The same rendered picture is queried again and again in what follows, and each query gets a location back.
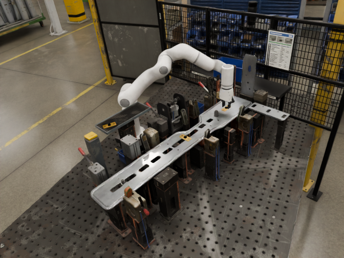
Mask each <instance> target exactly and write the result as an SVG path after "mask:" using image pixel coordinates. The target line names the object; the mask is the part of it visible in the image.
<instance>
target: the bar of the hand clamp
mask: <svg viewBox="0 0 344 258"><path fill-rule="evenodd" d="M206 79H207V85H208V92H209V95H210V96H211V99H212V98H214V92H213V85H212V82H213V81H214V78H212V77H210V76H209V77H207V78H206ZM212 95H213V97H212Z"/></svg>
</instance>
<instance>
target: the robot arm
mask: <svg viewBox="0 0 344 258"><path fill-rule="evenodd" d="M180 59H186V60H188V61H190V62H191V63H193V64H195V65H197V66H198V67H200V68H202V69H204V70H206V71H211V70H215V71H217V72H219V73H221V88H220V95H219V98H220V99H221V102H222V107H224V106H225V101H228V106H227V109H229V108H231V104H232V103H234V102H235V100H234V98H233V69H234V66H233V65H231V64H225V63H223V62H222V61H220V60H218V59H211V58H209V57H208V56H206V55H204V54H203V53H201V52H199V51H198V50H196V49H194V48H193V47H191V46H189V45H187V44H178V45H176V46H174V47H173V48H171V49H167V50H165V51H163V52H162V53H161V54H160V55H159V57H158V62H157V64H156V65H155V66H154V67H152V68H150V69H147V70H146V71H144V72H143V73H142V74H141V75H140V76H139V77H138V78H137V79H136V80H135V81H134V82H133V83H132V84H131V83H126V84H124V85H123V86H122V88H121V90H120V93H119V96H118V103H119V105H120V106H121V107H122V110H123V109H125V108H127V107H128V106H130V105H132V104H134V103H136V102H137V99H138V98H139V97H140V95H141V94H142V93H143V92H144V90H145V89H146V88H147V87H148V86H150V85H151V84H152V83H153V82H155V81H156V80H158V79H161V78H163V77H165V76H166V75H167V74H168V73H169V72H170V70H171V63H172V62H173V61H175V60H180ZM231 100H232V101H231ZM134 122H135V125H134V126H135V131H136V136H137V139H140V137H139V136H140V134H142V133H143V131H144V130H145V129H144V128H143V127H141V126H140V122H139V117H138V118H136V119H134Z"/></svg>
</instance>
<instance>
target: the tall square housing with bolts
mask: <svg viewBox="0 0 344 258"><path fill-rule="evenodd" d="M120 141H121V145H122V150H123V153H124V154H125V155H126V156H125V158H126V162H127V165H129V164H131V163H132V162H134V161H135V160H137V159H138V158H139V157H140V155H141V151H140V145H139V140H138V139H137V138H135V137H133V136H132V135H130V134H129V135H127V136H125V137H123V138H122V139H120Z"/></svg>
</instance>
